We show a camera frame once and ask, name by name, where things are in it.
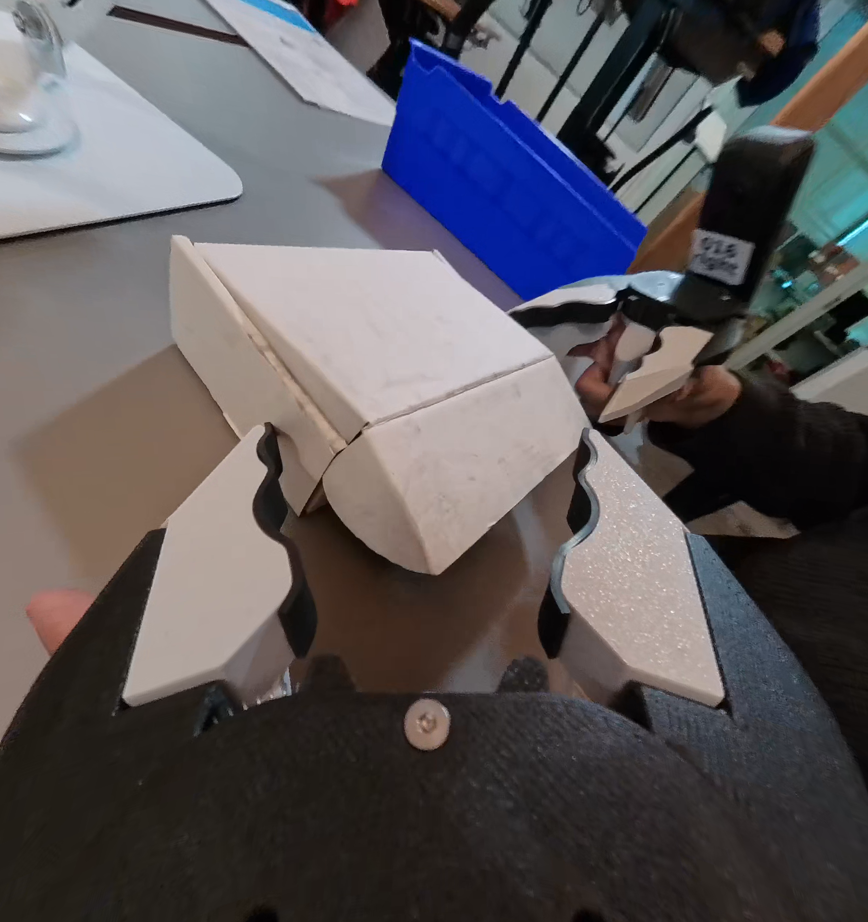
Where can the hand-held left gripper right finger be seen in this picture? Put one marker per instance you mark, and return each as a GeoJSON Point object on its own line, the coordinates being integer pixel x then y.
{"type": "Point", "coordinates": [643, 590]}

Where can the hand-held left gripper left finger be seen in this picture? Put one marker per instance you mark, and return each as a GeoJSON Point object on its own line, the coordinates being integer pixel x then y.
{"type": "Point", "coordinates": [203, 598]}

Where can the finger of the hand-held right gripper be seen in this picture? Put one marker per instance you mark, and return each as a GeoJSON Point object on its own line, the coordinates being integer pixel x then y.
{"type": "Point", "coordinates": [578, 335]}
{"type": "Point", "coordinates": [657, 374]}

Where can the blue plastic bin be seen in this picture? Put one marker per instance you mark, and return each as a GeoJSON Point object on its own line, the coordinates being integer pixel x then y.
{"type": "Point", "coordinates": [491, 180]}

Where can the white cardboard mailer box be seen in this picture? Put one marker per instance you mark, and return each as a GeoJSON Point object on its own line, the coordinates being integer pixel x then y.
{"type": "Point", "coordinates": [369, 346]}

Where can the person's right forearm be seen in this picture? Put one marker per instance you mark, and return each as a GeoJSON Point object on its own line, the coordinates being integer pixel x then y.
{"type": "Point", "coordinates": [787, 461]}

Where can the grey desk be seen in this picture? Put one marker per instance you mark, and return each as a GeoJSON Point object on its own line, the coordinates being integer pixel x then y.
{"type": "Point", "coordinates": [81, 360]}

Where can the person's right hand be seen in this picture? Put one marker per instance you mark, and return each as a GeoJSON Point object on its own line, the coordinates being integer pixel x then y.
{"type": "Point", "coordinates": [715, 396]}

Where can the person's left hand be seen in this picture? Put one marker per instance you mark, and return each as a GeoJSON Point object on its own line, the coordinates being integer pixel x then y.
{"type": "Point", "coordinates": [55, 616]}

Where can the white blue paper envelope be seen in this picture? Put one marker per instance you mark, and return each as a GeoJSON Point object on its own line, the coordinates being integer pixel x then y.
{"type": "Point", "coordinates": [311, 65]}

